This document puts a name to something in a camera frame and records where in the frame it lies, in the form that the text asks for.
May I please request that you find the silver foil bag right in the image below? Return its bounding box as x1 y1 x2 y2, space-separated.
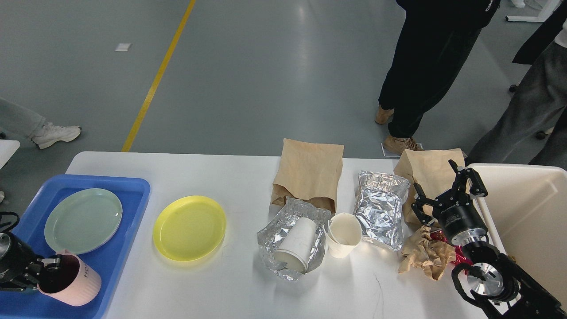
353 171 410 252

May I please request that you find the pink mug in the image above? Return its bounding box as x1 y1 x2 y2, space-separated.
37 249 101 307

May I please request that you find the person in black clothes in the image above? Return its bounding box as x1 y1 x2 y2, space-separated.
375 0 500 156

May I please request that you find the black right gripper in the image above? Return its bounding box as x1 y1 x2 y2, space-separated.
411 159 488 246

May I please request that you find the brown paper bag middle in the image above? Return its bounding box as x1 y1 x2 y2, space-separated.
271 139 344 214

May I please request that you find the pale green plate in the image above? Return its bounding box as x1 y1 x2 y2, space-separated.
44 188 122 254

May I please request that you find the white side table corner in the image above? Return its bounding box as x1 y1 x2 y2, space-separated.
0 139 20 169

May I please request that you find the white paper cup upright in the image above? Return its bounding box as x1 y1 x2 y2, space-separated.
325 213 362 259

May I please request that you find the brown paper bag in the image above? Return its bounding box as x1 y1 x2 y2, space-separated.
394 148 465 228
271 139 344 214

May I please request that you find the crumpled brown paper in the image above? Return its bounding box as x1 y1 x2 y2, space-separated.
398 226 456 281

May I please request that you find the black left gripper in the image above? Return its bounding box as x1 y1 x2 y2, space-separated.
0 233 62 292

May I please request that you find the white paper cup lying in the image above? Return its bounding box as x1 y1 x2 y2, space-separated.
273 217 316 274

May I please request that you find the brown paper bag right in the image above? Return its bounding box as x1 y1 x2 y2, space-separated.
394 148 465 228

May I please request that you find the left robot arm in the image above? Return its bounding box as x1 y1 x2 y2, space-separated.
0 212 62 292

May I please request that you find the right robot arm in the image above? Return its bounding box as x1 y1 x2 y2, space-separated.
411 159 566 319

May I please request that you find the yellow plastic plate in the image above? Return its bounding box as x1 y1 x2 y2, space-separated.
152 195 227 262

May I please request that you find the blue plastic tray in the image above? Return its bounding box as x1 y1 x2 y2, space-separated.
0 174 150 319

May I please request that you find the cream plastic bin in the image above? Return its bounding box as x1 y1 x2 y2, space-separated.
472 163 567 308

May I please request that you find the red wrapper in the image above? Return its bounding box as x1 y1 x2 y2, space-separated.
431 229 473 266

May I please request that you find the person with white sneaker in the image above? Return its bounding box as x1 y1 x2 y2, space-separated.
0 98 82 149

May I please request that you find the person in grey trousers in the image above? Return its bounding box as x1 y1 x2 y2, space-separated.
465 0 567 171

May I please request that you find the white furniture base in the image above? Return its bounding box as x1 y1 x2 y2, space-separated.
505 0 562 23

